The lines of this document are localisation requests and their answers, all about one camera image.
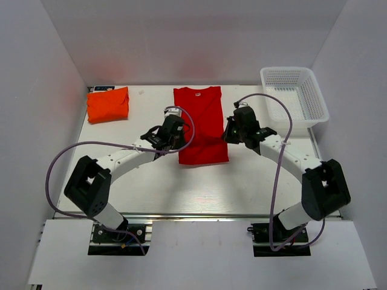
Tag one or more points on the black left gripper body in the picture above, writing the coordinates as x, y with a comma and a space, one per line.
177, 141

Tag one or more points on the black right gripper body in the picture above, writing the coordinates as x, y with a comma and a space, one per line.
234, 134

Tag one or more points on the red t-shirt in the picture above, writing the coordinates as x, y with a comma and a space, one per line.
203, 109

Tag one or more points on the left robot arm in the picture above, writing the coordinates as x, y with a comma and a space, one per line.
89, 184

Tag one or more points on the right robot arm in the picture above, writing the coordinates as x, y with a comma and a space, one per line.
323, 185

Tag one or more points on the folded orange t-shirt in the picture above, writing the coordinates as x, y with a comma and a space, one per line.
108, 106

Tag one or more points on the white plastic basket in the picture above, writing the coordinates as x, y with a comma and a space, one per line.
298, 90

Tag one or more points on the blue label sticker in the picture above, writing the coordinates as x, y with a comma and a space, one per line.
103, 88

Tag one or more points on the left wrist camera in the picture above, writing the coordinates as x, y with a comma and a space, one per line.
173, 122

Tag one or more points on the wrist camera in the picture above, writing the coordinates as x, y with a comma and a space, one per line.
245, 120
173, 122

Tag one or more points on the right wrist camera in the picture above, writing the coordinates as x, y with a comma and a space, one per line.
245, 120

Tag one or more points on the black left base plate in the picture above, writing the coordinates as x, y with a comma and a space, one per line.
106, 243

